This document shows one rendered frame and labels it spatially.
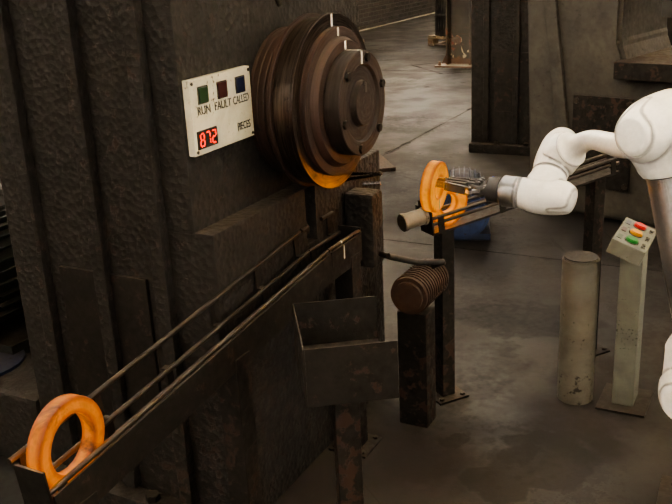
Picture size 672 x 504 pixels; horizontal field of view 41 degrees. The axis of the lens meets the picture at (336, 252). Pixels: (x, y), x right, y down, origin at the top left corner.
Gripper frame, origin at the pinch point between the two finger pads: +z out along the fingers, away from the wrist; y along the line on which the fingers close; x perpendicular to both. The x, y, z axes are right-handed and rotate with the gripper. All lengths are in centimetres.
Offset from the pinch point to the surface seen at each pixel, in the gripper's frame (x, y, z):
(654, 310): -81, 126, -52
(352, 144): 17.0, -33.1, 11.0
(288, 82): 34, -47, 22
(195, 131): 26, -72, 33
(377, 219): -13.7, -3.0, 17.2
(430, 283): -33.9, 2.5, 1.1
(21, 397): -66, -70, 106
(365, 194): -5.4, -5.4, 20.3
